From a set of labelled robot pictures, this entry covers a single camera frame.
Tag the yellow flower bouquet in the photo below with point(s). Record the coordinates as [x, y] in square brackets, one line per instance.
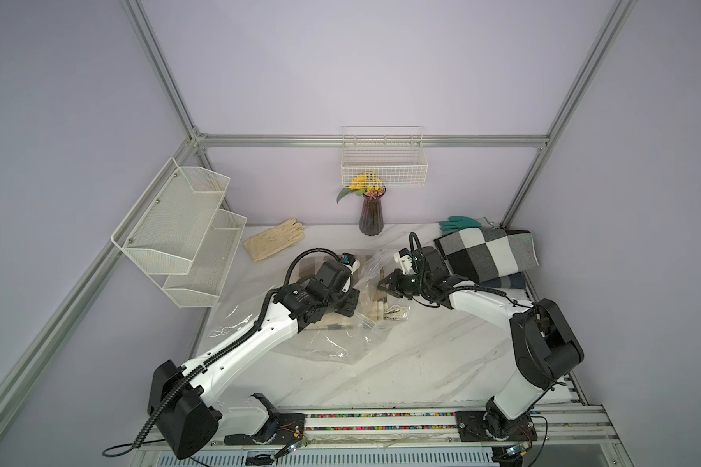
[365, 185]

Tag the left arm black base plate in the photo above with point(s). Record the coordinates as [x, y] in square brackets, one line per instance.
[277, 430]

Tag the beige leather glove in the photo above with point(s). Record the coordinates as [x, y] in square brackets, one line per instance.
[275, 240]

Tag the white mesh two-tier shelf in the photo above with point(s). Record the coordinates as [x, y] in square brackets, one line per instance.
[182, 236]

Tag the aluminium mounting rail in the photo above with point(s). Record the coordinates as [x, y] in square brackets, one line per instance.
[561, 424]

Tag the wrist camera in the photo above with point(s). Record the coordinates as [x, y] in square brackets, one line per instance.
[350, 262]
[404, 261]

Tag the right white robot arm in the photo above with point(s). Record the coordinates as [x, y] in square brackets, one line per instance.
[545, 347]

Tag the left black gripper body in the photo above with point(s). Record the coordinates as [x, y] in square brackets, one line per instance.
[344, 304]

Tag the green rubber glove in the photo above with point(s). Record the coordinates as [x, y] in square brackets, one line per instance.
[458, 223]

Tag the black white grey checked scarf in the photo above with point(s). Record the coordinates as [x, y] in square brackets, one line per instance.
[485, 254]

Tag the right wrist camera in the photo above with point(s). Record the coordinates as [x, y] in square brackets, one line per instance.
[404, 261]

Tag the dark purple glass vase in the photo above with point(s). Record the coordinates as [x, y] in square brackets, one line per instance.
[371, 221]

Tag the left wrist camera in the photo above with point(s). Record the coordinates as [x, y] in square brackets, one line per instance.
[350, 262]

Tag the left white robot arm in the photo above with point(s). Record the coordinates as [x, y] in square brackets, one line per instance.
[182, 398]

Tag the brown beige plaid scarf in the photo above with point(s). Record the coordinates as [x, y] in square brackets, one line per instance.
[376, 309]

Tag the grey blue plaid scarf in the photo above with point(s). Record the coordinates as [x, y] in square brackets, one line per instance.
[513, 281]

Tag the white wire wall basket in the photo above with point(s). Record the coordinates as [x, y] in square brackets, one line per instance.
[393, 155]

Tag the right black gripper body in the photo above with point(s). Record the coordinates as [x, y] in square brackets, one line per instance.
[406, 285]

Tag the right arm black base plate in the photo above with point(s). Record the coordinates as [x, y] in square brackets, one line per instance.
[491, 426]

